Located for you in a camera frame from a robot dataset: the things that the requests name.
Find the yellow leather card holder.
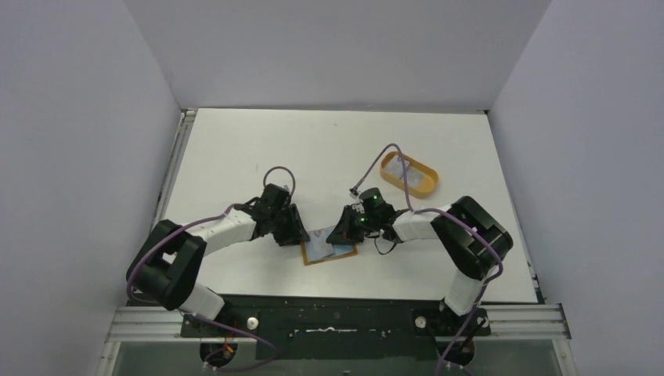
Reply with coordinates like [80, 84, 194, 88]
[301, 227, 358, 266]

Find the silver credit card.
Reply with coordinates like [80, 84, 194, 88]
[309, 229, 335, 261]

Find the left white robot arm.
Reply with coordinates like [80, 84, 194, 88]
[126, 184, 309, 336]

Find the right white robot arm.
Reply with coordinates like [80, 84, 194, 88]
[326, 188, 514, 334]

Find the card in tray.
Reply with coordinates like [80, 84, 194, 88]
[405, 168, 426, 189]
[384, 154, 410, 180]

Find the orange oval tray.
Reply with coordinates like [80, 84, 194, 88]
[379, 151, 439, 199]

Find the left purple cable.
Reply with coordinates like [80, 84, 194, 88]
[125, 165, 298, 374]

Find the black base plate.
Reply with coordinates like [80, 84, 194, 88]
[175, 295, 492, 367]

